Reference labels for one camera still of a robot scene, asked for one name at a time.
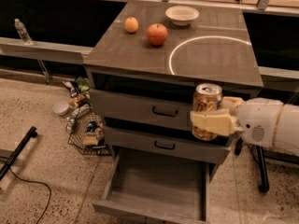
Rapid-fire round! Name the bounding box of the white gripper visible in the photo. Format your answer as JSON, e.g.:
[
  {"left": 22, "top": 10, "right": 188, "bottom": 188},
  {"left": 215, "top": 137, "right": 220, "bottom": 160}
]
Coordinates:
[{"left": 190, "top": 96, "right": 284, "bottom": 147}]

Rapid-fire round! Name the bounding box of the orange soda can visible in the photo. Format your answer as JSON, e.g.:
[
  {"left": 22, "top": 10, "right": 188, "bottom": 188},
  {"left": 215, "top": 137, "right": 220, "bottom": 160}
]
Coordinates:
[{"left": 192, "top": 83, "right": 223, "bottom": 141}]

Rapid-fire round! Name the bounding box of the middle drawer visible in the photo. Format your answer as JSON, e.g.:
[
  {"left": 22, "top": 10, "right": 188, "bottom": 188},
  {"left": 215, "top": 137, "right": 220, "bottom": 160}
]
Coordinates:
[{"left": 104, "top": 126, "right": 230, "bottom": 164}]

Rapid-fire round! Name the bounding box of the grey drawer cabinet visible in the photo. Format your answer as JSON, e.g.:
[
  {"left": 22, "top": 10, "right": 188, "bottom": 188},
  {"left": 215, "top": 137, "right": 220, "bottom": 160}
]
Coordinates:
[{"left": 82, "top": 0, "right": 264, "bottom": 224}]

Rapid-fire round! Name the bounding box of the open bottom drawer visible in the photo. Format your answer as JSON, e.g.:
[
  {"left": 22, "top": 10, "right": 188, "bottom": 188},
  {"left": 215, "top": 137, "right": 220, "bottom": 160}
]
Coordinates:
[{"left": 93, "top": 148, "right": 209, "bottom": 224}]

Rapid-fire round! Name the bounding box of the top drawer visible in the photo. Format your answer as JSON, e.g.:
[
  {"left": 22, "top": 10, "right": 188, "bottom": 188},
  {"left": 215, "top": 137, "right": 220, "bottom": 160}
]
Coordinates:
[{"left": 89, "top": 88, "right": 252, "bottom": 139}]

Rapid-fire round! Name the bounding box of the black bar right floor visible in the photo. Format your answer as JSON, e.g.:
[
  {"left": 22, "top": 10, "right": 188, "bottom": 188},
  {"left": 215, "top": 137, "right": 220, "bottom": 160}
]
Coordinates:
[{"left": 255, "top": 146, "right": 269, "bottom": 193}]

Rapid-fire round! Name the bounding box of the black bar floor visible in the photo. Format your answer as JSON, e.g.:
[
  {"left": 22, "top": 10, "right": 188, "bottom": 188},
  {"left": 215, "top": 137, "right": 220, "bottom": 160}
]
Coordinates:
[
  {"left": 255, "top": 146, "right": 269, "bottom": 193},
  {"left": 0, "top": 126, "right": 37, "bottom": 181}
]

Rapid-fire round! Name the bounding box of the red apple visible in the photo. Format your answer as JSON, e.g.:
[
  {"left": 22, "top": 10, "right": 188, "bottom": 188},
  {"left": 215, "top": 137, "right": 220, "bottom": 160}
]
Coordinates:
[{"left": 147, "top": 23, "right": 168, "bottom": 46}]

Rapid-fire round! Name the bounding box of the white bowl on cabinet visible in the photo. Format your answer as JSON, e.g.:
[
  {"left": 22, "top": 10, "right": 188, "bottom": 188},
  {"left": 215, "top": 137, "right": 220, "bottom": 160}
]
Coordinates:
[{"left": 165, "top": 6, "right": 199, "bottom": 26}]

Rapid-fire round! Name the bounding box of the small orange fruit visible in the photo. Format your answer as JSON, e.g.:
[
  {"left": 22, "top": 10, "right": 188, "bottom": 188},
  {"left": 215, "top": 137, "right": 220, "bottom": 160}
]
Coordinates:
[{"left": 124, "top": 17, "right": 138, "bottom": 34}]

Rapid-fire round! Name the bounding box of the green snack bag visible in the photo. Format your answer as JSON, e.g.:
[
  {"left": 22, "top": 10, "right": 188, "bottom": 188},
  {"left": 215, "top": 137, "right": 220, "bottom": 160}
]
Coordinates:
[{"left": 75, "top": 77, "right": 90, "bottom": 92}]

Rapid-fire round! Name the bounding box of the grey side shelf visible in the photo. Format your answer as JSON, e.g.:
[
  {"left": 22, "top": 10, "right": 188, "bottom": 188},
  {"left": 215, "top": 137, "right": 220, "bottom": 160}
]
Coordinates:
[{"left": 0, "top": 37, "right": 93, "bottom": 64}]

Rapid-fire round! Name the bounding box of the white bowl on floor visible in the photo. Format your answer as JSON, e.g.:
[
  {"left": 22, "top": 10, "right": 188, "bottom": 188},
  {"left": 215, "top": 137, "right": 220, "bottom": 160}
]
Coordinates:
[{"left": 52, "top": 102, "right": 69, "bottom": 116}]

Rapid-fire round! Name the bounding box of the black bar left floor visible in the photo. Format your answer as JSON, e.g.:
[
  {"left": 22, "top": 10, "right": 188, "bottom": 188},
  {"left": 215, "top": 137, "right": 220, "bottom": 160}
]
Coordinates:
[{"left": 0, "top": 126, "right": 37, "bottom": 181}]

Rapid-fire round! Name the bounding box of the clear plastic water bottle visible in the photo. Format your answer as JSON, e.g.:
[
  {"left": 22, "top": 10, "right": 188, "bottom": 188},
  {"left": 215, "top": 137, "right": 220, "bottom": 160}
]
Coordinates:
[{"left": 14, "top": 19, "right": 33, "bottom": 45}]

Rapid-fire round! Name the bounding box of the black cable right floor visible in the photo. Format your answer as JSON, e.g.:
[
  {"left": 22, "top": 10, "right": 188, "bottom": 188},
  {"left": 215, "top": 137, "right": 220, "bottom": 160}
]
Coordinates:
[{"left": 234, "top": 137, "right": 260, "bottom": 166}]

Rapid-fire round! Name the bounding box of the black cable floor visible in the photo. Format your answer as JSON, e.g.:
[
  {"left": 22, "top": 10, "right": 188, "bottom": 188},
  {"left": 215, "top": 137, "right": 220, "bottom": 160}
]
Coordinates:
[
  {"left": 234, "top": 137, "right": 260, "bottom": 166},
  {"left": 0, "top": 159, "right": 52, "bottom": 224}
]

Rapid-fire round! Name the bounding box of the black wire basket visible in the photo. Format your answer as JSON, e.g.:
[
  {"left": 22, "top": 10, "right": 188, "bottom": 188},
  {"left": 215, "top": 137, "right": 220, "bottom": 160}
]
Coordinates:
[{"left": 66, "top": 112, "right": 110, "bottom": 156}]

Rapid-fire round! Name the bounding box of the black cable left floor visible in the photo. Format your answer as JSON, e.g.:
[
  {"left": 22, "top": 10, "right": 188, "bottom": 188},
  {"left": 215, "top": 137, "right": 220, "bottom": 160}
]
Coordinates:
[{"left": 0, "top": 159, "right": 52, "bottom": 224}]

